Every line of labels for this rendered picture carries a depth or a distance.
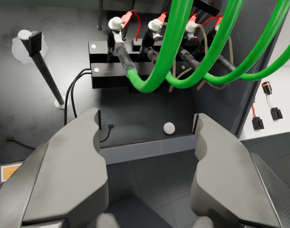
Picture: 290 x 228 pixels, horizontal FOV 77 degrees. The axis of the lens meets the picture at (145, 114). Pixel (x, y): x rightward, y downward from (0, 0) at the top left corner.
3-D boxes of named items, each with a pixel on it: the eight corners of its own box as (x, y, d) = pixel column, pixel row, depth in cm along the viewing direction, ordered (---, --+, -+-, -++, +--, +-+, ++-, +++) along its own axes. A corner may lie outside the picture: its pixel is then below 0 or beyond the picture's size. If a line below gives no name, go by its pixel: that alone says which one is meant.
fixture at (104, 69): (92, 97, 58) (92, 76, 44) (89, 68, 60) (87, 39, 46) (186, 90, 68) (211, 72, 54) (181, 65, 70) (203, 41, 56)
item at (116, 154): (2, 182, 50) (-36, 191, 35) (2, 165, 51) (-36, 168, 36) (198, 146, 68) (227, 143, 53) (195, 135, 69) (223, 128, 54)
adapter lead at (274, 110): (278, 119, 57) (284, 118, 55) (273, 120, 56) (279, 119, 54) (265, 83, 59) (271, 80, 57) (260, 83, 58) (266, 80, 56)
